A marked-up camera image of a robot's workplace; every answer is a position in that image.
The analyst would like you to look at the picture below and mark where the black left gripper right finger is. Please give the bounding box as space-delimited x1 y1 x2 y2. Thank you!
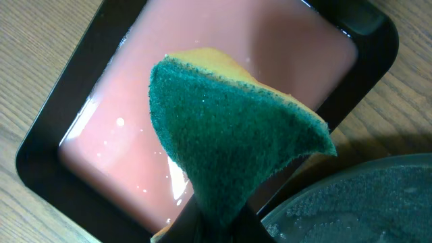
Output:
232 204 275 243

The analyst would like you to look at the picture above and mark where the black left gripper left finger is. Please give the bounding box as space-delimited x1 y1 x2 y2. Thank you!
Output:
155 195 203 243

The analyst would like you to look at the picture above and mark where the green yellow sponge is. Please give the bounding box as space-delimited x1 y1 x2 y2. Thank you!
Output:
148 48 336 242

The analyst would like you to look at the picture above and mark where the black rectangular water tray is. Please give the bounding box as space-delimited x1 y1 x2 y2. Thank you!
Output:
16 0 399 242

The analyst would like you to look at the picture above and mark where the round black tray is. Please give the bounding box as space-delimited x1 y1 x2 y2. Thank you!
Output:
262 153 431 243

